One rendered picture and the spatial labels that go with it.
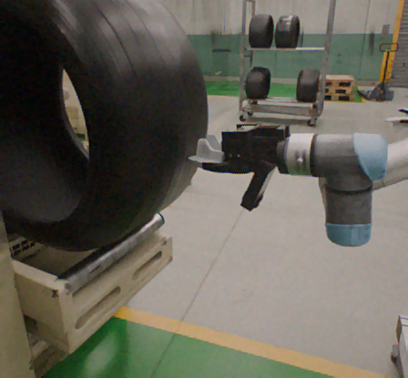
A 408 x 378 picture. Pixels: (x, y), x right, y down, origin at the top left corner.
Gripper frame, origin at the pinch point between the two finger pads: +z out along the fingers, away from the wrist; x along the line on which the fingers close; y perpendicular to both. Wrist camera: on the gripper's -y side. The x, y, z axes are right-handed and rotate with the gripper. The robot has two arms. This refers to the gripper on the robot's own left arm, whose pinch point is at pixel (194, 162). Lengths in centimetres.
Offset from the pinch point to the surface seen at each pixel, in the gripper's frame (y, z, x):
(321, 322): -113, -3, -97
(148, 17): 28.3, 4.2, 2.9
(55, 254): -26, 43, 6
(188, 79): 16.6, -0.4, -0.6
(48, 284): -14.5, 15.1, 28.3
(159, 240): -22.9, 16.3, -4.8
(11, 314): -21.4, 24.6, 30.9
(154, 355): -105, 58, -39
